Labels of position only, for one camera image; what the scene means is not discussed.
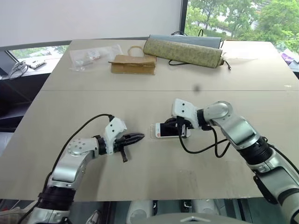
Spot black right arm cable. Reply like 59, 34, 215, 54
178, 126, 232, 158

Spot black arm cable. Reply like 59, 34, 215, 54
37, 113, 115, 199
178, 126, 232, 158

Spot black cable loops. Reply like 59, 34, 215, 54
171, 28, 204, 37

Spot flat white device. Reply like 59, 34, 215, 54
27, 59, 46, 69

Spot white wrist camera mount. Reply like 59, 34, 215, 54
171, 98, 199, 130
104, 118, 128, 155

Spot brown paper bag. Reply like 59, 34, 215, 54
107, 45, 157, 76

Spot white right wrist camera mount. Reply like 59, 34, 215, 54
171, 98, 199, 130

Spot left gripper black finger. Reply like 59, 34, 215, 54
124, 132, 146, 140
124, 136, 145, 146

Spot grey rounded robot body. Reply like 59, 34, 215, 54
143, 212, 236, 224

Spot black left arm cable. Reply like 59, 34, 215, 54
37, 113, 115, 199

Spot rolled yellow patterned mat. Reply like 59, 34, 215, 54
142, 38, 226, 69

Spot rolled grey mat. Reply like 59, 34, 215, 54
149, 34, 224, 50

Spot white rounded robot leg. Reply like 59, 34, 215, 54
126, 200, 154, 224
193, 199, 221, 217

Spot white smartphone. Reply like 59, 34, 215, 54
155, 122, 191, 139

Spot thin black cable with plug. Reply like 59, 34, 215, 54
168, 58, 232, 71

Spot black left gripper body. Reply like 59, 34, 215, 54
114, 133, 129, 163

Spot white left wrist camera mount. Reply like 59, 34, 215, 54
104, 118, 128, 155

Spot coiled white cable bundle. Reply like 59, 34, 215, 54
8, 61, 29, 80

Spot clear plastic bag with parts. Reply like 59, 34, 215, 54
69, 44, 123, 72

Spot dark window frame post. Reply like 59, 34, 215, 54
179, 0, 188, 36

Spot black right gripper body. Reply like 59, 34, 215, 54
176, 116, 195, 136

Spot purple packet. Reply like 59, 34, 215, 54
281, 52, 299, 68

